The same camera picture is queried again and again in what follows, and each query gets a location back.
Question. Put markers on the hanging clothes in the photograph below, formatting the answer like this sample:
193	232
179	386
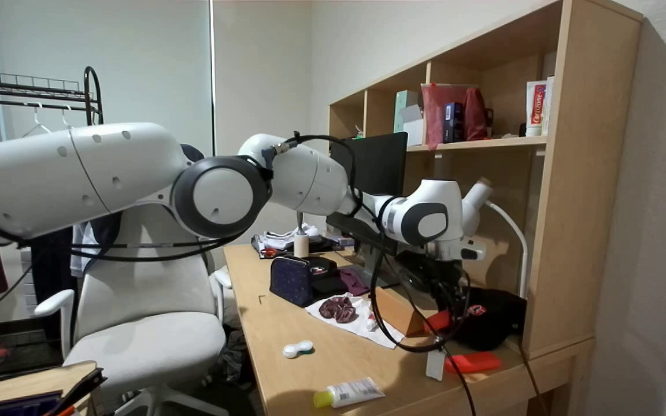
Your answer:
82	246

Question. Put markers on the white desk lamp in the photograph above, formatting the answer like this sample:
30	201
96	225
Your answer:
474	200

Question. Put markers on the white and red box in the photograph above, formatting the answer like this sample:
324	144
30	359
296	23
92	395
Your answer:
539	107

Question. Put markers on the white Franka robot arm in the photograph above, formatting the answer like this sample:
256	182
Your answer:
63	175

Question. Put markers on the dark red scrunchie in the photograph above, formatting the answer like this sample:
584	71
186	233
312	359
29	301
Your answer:
339	311

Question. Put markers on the light wooden shelf unit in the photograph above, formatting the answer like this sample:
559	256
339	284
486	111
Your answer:
580	193

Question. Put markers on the small clear sanitizer bottle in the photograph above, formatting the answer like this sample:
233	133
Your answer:
435	365

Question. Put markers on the white tube with yellow cap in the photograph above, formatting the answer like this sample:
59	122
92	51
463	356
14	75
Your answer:
352	394

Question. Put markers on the black cap with red logo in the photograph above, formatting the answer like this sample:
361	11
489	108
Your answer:
499	320

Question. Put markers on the small black shelf item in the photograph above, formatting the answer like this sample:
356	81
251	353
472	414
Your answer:
453	121

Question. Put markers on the red bag on shelf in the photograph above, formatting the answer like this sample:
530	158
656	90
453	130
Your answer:
435	111

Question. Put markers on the white contact lens case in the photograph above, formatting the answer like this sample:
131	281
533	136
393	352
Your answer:
300	350

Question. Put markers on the wooden board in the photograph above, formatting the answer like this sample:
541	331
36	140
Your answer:
23	385

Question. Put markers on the dark framed screen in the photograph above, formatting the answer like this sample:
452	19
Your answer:
9	350

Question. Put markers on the maroon cloth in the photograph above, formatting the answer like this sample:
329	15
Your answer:
354	281

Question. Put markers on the green and white books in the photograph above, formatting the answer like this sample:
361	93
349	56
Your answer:
405	117

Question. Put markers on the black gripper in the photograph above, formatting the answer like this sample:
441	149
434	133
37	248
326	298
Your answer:
445	281

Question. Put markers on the red oblong plastic object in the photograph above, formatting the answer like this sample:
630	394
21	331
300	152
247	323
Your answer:
438	322
472	363

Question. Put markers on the white paper with picture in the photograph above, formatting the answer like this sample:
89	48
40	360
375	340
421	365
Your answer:
356	331

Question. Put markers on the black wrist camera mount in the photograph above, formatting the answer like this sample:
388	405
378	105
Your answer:
415	267

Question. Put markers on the white office chair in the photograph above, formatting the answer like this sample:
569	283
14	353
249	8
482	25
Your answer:
149	331

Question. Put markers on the navy dotted pouch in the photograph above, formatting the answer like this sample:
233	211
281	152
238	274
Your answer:
301	281

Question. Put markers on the patterned cloth pile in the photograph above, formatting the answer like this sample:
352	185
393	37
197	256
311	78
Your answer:
275	242

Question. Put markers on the black clothes rack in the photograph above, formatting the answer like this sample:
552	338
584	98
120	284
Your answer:
34	89

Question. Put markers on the white pump bottle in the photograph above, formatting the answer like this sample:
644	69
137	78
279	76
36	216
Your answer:
301	246

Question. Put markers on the black computer monitor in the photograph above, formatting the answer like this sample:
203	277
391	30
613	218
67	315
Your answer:
383	163

